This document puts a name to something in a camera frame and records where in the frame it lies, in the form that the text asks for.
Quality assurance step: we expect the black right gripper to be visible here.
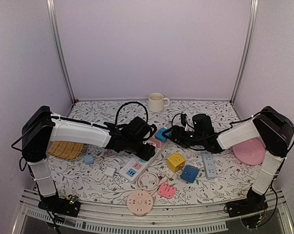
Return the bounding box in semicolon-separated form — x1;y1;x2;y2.
162;126;205;149

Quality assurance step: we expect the light blue small adapter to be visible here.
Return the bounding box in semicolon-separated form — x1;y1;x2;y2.
155;128;167;142

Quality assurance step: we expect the pink cube socket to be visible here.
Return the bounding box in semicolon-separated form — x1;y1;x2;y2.
150;136;166;149

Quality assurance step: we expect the yellow cube socket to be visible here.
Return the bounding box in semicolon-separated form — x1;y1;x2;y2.
166;153;185;173

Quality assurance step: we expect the white colourful power strip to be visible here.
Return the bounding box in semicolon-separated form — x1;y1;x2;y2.
119;141;168;184

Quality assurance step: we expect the small white usb charger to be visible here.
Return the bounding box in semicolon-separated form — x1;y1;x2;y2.
104;167;118;177

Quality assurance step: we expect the pink power cable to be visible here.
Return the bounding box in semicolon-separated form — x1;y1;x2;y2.
135;172;167;195

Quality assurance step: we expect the pale blue small charger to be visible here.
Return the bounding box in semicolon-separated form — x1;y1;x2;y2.
84;155;94;165

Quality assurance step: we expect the dark blue cube socket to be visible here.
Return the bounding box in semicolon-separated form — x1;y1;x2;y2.
181;165;199;183

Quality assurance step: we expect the white square plug adapter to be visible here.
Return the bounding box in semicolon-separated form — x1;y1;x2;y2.
90;164;108;182

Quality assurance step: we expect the grey blue power strip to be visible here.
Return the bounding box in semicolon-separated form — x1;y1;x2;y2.
202;152;216;179

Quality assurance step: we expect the pink square plug adapter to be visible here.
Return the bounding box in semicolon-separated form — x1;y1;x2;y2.
158;183;176;199

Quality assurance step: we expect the pink round power strip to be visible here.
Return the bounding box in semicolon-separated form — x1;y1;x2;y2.
127;190;153;216

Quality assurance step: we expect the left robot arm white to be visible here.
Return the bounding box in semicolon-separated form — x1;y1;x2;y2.
11;106;157;212

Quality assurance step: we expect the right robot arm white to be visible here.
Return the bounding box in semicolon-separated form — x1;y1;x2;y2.
162;106;294;213

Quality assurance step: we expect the cream ceramic mug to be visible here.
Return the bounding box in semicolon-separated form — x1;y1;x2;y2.
148;93;170;112

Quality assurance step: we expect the yellow woven basket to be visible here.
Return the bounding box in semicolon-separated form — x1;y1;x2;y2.
46;141;85;161

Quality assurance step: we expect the pink round plate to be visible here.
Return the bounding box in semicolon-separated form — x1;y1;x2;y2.
232;139;265;166

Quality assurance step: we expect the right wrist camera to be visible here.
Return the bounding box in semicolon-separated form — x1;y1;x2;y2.
180;113;187;127

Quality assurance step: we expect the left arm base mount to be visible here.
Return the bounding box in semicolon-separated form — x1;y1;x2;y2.
38;194;81;217

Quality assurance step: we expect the front aluminium rail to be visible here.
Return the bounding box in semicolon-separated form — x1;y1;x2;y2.
12;189;294;234

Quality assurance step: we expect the aluminium frame post right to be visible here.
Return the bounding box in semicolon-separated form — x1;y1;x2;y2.
230;0;258;105

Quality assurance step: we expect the aluminium frame post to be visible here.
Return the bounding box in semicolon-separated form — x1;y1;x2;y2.
230;0;258;105
46;0;76;104

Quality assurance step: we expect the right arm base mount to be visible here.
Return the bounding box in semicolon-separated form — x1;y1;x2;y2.
224;188;268;217

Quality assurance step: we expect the aluminium frame post left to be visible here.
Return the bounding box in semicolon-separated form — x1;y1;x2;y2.
46;0;76;104

